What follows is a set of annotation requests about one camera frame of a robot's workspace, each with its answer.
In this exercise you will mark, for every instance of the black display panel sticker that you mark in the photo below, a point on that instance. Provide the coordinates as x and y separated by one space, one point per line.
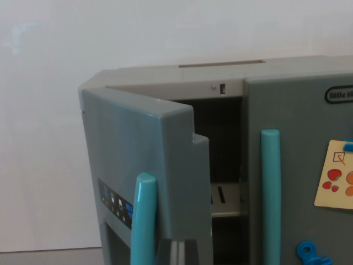
115 201

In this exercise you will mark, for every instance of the grey fridge door with logo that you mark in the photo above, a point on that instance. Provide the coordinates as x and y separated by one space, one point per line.
300 124

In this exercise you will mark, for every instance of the blue clip on note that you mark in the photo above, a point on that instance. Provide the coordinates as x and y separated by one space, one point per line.
348 145

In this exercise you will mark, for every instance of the grey toy fridge cabinet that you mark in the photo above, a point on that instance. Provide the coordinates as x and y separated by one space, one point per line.
193 74

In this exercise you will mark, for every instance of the blue toy key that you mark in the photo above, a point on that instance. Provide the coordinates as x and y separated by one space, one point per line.
306 252

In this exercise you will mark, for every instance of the grey fridge inner shelf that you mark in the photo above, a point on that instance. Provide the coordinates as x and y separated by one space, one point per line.
229 198

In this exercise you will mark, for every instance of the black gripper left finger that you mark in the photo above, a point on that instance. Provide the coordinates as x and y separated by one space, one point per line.
165 254

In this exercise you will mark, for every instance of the cream fruit note sticker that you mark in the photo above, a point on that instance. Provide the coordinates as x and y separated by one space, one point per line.
331 198

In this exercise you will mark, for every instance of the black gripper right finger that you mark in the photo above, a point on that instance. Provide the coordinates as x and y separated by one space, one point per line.
191 254

